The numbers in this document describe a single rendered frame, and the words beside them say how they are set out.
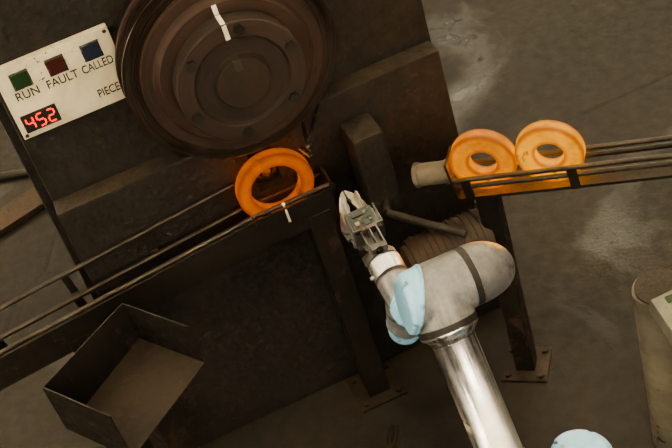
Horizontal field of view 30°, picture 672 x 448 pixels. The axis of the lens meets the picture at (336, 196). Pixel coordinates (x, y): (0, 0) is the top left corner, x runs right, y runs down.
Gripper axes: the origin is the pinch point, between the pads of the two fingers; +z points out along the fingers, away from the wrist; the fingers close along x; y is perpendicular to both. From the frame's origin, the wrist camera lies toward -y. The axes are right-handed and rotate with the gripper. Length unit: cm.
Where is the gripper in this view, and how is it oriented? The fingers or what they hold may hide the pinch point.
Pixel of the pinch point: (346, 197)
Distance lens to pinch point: 280.6
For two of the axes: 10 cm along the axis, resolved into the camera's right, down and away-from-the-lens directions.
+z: -4.0, -7.3, 5.5
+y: -1.3, -5.5, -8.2
